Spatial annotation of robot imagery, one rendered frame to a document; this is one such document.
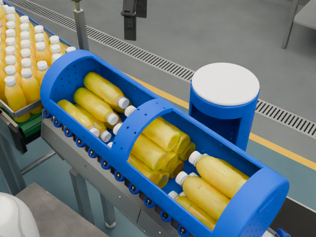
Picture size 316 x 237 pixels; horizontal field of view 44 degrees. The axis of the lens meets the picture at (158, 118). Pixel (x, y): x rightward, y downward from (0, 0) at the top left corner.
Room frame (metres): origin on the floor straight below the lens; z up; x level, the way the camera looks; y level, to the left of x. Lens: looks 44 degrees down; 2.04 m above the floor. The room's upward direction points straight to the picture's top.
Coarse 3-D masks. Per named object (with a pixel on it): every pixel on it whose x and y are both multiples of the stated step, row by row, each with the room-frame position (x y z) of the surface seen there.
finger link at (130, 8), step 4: (124, 0) 0.84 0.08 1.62; (128, 0) 0.84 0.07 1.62; (132, 0) 0.84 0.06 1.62; (124, 4) 0.84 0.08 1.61; (128, 4) 0.83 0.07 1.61; (132, 4) 0.83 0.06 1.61; (124, 8) 0.83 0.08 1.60; (128, 8) 0.83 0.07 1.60; (132, 8) 0.83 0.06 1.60; (132, 12) 0.82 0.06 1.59; (132, 16) 0.82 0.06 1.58
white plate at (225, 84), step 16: (208, 64) 1.39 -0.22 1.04; (224, 64) 1.39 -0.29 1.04; (192, 80) 1.29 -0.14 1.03; (208, 80) 1.28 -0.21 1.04; (224, 80) 1.28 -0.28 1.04; (240, 80) 1.28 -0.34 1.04; (256, 80) 1.28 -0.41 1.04; (208, 96) 1.18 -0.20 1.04; (224, 96) 1.18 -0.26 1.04; (240, 96) 1.18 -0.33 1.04
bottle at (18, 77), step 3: (15, 72) 1.27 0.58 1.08; (6, 75) 1.27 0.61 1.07; (9, 75) 1.26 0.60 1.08; (12, 75) 1.26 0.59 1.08; (15, 75) 1.27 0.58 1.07; (18, 75) 1.28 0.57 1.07; (15, 78) 1.26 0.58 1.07; (18, 78) 1.27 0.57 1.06; (21, 78) 1.28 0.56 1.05; (18, 81) 1.26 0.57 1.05
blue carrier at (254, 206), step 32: (64, 64) 1.13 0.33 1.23; (96, 64) 1.27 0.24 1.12; (64, 96) 1.15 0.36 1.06; (128, 96) 1.16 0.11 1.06; (128, 128) 0.83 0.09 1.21; (192, 128) 0.93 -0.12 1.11; (256, 160) 0.71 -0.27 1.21; (160, 192) 0.66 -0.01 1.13; (256, 192) 0.58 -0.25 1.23; (192, 224) 0.57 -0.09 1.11; (224, 224) 0.53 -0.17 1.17; (256, 224) 0.56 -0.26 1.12
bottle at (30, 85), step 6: (24, 78) 1.24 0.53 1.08; (30, 78) 1.25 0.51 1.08; (36, 78) 1.27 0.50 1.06; (24, 84) 1.23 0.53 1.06; (30, 84) 1.23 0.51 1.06; (36, 84) 1.24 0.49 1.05; (24, 90) 1.22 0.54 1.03; (30, 90) 1.22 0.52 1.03; (36, 90) 1.24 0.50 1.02; (30, 96) 1.22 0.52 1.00; (36, 96) 1.23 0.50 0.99; (30, 102) 1.22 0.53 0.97; (36, 108) 1.22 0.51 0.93; (42, 108) 1.24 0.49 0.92
